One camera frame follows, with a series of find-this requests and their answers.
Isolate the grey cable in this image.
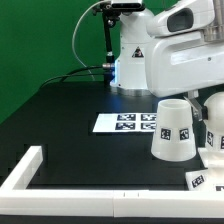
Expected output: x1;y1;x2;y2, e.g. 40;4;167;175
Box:
71;0;111;69

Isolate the black cable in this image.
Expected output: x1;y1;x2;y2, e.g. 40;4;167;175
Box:
40;65;111;89

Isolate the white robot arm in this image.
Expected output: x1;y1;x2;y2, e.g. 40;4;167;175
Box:
110;0;224;119

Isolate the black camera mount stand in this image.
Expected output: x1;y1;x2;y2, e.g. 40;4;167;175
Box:
92;0;145;85

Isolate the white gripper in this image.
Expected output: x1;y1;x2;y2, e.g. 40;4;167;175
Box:
145;0;224;121

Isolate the white lamp shade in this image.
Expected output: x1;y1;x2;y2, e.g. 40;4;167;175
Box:
151;99;196;162

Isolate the white frame wall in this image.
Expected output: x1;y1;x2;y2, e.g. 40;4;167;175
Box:
0;146;224;218

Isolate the white light bulb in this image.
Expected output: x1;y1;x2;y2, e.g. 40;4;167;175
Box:
204;92;224;151

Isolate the white lamp base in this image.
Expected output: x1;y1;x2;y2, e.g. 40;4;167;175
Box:
185;148;224;192

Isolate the white marker sheet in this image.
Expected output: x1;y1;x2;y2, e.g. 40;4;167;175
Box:
93;113;156;133

